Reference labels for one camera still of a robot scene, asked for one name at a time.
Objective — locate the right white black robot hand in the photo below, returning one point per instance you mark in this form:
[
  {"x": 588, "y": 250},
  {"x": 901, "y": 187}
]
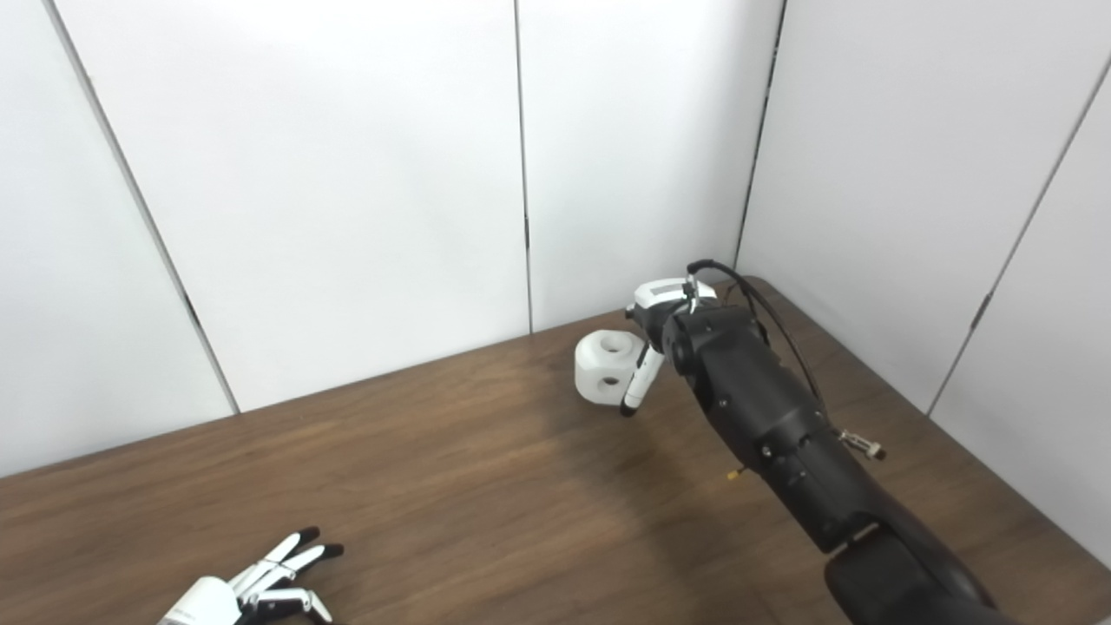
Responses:
[{"x": 664, "y": 299}]

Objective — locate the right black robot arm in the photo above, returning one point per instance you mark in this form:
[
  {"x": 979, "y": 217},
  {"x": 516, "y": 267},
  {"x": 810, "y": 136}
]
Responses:
[{"x": 772, "y": 417}]

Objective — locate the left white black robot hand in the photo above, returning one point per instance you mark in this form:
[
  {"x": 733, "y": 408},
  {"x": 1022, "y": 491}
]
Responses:
[{"x": 221, "y": 599}]

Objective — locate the round white piece with holes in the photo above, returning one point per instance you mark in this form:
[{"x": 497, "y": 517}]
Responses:
[{"x": 603, "y": 369}]

